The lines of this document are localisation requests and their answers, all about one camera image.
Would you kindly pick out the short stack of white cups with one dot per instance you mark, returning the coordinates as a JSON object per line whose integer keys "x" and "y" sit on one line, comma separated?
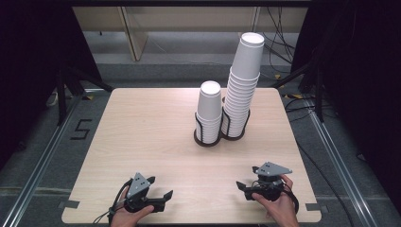
{"x": 209, "y": 107}

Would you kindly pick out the yellow floor tape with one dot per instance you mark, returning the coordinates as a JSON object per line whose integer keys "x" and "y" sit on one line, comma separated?
{"x": 294, "y": 96}

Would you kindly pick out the black metal stand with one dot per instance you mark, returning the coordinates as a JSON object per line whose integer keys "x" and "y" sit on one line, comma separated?
{"x": 61, "y": 97}
{"x": 319, "y": 94}

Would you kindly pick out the aluminium floor rail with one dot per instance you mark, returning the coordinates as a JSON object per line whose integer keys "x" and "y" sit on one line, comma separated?
{"x": 340, "y": 164}
{"x": 41, "y": 167}

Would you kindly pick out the tall stack of white cups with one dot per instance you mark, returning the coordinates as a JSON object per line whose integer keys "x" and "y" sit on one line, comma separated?
{"x": 242, "y": 94}

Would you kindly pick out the beige wooden cabinet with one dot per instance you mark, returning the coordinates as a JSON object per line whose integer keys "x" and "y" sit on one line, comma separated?
{"x": 135, "y": 34}

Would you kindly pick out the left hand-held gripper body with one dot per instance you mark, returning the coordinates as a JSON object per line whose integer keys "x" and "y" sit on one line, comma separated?
{"x": 137, "y": 185}

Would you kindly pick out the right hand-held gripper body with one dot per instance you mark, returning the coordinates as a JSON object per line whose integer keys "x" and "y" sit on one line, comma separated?
{"x": 271, "y": 169}

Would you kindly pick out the black tape strip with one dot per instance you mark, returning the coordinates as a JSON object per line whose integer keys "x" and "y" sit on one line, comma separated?
{"x": 315, "y": 207}

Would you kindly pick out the person's right hand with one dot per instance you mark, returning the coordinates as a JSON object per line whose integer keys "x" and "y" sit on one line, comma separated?
{"x": 280, "y": 208}

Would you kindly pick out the person's left hand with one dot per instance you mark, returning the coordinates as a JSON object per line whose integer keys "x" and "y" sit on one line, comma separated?
{"x": 126, "y": 217}

